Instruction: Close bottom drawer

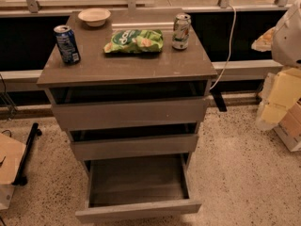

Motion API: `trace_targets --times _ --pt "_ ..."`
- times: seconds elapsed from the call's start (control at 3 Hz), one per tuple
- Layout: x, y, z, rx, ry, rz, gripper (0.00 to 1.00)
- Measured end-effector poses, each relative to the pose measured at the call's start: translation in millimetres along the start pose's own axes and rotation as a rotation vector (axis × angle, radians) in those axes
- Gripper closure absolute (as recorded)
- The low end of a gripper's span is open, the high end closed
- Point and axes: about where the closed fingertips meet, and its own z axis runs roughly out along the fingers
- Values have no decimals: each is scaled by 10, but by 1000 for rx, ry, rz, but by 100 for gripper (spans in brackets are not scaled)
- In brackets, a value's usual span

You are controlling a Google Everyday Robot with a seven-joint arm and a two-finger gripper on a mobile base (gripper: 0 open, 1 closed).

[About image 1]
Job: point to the grey drawer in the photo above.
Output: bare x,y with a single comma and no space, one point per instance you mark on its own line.
138,187
135,141
129,105

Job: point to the cardboard box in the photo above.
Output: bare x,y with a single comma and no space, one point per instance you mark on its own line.
289,129

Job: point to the grey drawer cabinet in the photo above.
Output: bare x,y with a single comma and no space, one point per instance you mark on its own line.
99,68

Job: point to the green chip bag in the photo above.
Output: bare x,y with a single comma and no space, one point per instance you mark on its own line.
135,41

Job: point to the grey bottom drawer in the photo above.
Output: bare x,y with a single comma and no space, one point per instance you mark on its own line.
138,187

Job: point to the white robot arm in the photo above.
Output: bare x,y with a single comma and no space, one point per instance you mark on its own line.
286,43

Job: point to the white and green soda can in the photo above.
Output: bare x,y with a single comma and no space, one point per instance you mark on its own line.
181,30

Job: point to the black stand leg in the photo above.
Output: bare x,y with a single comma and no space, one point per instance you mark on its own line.
20,179

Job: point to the grey middle drawer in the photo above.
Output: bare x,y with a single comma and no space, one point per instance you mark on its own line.
135,141

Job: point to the brown cardboard sheet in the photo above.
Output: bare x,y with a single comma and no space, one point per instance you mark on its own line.
11,154

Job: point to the blue soda can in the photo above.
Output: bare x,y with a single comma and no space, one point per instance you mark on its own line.
66,43

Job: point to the grey top drawer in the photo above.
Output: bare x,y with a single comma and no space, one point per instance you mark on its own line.
129,105

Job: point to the black bracket foot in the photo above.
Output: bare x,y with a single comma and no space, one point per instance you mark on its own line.
219,101

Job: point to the white bowl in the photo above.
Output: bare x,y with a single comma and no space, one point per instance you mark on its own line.
94,17

